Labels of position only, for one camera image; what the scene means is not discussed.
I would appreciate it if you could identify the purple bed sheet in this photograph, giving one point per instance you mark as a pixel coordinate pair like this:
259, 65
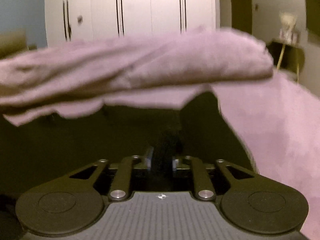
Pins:
278, 121

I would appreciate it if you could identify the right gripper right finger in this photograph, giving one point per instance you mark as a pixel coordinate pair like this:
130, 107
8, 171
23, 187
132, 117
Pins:
175, 163

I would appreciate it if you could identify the white wardrobe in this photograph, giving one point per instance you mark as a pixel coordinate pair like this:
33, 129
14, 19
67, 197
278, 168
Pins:
72, 20

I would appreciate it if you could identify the purple folded blanket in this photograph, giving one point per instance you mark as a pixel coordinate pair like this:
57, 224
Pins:
83, 72

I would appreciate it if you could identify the dark side table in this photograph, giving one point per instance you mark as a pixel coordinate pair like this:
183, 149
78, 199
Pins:
288, 58

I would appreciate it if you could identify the black garment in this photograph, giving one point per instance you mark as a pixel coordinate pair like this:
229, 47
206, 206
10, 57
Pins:
50, 146

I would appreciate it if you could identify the dark wall television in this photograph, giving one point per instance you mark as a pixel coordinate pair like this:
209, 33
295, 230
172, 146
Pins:
313, 16

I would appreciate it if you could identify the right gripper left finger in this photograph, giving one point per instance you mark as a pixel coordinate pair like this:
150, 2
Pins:
148, 158

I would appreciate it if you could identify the bed headboard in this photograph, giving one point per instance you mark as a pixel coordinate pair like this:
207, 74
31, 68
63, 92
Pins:
14, 42

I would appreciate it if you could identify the decorative item on table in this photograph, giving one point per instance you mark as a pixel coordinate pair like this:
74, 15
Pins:
288, 32

